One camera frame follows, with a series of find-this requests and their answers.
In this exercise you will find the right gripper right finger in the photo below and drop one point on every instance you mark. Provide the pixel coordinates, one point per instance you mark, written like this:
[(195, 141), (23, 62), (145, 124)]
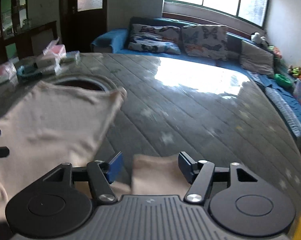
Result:
[(199, 175)]

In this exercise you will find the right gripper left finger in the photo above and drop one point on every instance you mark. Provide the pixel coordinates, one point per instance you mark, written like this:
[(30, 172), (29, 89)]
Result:
[(101, 175)]

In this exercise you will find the pink tissue pack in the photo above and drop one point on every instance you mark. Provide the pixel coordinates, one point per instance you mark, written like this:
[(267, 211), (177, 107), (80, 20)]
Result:
[(7, 72)]

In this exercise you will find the flat white box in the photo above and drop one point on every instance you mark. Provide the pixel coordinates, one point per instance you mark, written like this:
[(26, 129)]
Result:
[(51, 70)]

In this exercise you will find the round table hotplate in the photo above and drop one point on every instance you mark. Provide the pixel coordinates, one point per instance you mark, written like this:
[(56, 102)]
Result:
[(89, 82)]

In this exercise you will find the dark wooden cabinet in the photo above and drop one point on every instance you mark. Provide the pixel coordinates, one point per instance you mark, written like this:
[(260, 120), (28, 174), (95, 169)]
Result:
[(21, 33)]

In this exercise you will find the green white packet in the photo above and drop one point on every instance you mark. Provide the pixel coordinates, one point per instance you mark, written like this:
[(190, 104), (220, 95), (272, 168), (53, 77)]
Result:
[(71, 57)]

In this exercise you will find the green bowl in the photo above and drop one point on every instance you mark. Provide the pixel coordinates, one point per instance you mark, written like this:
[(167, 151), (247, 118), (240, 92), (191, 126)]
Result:
[(283, 81)]

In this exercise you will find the grey cushion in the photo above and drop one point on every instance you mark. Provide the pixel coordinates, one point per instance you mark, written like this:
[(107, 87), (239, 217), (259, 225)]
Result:
[(256, 59)]

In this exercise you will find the right butterfly cushion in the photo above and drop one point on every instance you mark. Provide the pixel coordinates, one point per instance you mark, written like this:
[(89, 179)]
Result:
[(208, 41)]

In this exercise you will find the butterfly cushion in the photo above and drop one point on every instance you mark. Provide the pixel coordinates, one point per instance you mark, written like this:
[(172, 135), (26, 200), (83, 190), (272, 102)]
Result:
[(155, 39), (208, 41)]

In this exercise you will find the left butterfly cushion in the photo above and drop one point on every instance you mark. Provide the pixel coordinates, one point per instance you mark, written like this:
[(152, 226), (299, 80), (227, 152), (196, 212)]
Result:
[(155, 39)]

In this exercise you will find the dark wooden door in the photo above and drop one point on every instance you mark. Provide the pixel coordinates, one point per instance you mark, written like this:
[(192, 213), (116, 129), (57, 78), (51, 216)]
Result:
[(81, 21)]

